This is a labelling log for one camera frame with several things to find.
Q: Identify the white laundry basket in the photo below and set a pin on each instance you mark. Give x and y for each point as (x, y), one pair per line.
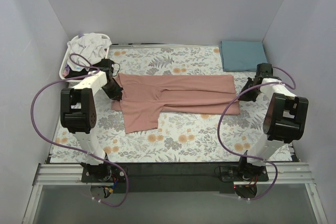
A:
(75, 58)

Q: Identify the pink printed t shirt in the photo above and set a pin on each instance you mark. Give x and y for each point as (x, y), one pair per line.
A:
(145, 97)

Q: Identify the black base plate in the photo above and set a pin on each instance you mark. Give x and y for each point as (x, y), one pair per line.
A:
(170, 177)

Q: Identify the white crumpled garment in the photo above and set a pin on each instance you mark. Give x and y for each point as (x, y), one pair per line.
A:
(92, 47)

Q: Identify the folded teal t shirt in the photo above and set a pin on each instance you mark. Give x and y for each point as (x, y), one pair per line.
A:
(240, 56)

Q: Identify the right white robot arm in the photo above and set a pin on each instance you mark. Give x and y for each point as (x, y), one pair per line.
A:
(285, 118)

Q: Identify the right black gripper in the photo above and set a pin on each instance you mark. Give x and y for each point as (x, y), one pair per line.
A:
(247, 94)

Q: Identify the aluminium frame rail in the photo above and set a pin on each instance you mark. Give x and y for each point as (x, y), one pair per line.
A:
(71, 174)

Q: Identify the black garment in basket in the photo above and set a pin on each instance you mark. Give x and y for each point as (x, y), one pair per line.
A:
(69, 73)

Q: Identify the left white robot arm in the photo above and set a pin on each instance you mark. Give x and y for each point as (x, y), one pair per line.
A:
(78, 111)

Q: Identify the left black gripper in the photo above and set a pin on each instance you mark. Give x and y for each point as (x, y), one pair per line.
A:
(115, 93)

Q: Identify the floral table mat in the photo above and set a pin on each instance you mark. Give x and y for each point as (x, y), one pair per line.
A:
(179, 137)

